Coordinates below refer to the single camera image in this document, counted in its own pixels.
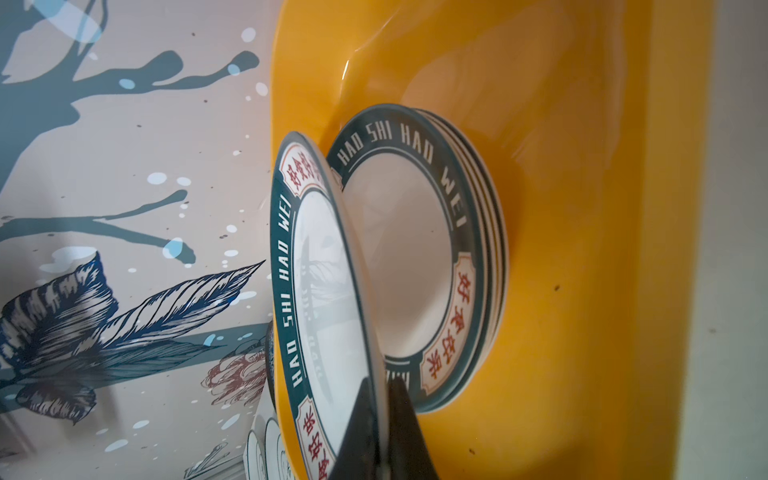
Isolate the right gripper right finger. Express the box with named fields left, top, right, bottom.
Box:
left=387, top=377, right=439, bottom=480

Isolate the green rim plate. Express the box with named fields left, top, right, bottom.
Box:
left=270, top=132, right=389, bottom=479
left=326, top=104, right=488, bottom=413

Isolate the yellow plastic bin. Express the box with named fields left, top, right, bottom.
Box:
left=271, top=1, right=715, bottom=479

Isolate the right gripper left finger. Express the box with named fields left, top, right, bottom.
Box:
left=329, top=378, right=379, bottom=480

